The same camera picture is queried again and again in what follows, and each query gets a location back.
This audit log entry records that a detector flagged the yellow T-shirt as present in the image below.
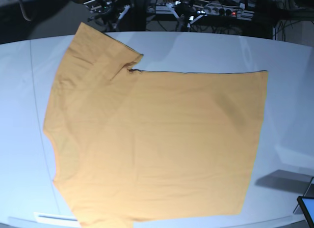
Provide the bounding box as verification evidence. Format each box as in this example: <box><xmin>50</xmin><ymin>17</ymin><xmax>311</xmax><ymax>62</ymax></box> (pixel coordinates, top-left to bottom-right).
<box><xmin>44</xmin><ymin>24</ymin><xmax>268</xmax><ymax>228</ymax></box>

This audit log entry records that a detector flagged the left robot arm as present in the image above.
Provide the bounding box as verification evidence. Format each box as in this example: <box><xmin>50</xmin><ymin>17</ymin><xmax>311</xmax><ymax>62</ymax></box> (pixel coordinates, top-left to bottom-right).
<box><xmin>153</xmin><ymin>0</ymin><xmax>212</xmax><ymax>32</ymax></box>

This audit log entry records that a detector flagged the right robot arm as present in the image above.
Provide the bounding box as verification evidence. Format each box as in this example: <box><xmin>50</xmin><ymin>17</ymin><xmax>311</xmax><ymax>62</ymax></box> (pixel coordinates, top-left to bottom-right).
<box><xmin>70</xmin><ymin>0</ymin><xmax>131</xmax><ymax>32</ymax></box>

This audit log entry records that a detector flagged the white power strip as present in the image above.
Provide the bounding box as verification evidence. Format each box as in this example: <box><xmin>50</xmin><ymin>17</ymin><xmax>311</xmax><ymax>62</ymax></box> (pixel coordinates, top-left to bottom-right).
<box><xmin>203</xmin><ymin>3</ymin><xmax>254</xmax><ymax>21</ymax></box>

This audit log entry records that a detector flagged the grey tablet stand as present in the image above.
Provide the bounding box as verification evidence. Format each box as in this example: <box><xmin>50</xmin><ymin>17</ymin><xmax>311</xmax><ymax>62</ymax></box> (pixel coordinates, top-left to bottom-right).
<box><xmin>293</xmin><ymin>177</ymin><xmax>314</xmax><ymax>215</ymax></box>

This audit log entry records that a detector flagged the tablet with blue screen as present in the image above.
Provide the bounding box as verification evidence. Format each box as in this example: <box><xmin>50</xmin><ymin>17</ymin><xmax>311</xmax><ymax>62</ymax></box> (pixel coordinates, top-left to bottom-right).
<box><xmin>297</xmin><ymin>196</ymin><xmax>314</xmax><ymax>228</ymax></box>

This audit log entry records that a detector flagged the black hanging cable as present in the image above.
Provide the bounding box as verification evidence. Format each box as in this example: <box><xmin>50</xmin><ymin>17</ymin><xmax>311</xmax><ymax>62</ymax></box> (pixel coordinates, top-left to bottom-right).
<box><xmin>17</xmin><ymin>0</ymin><xmax>34</xmax><ymax>21</ymax></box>

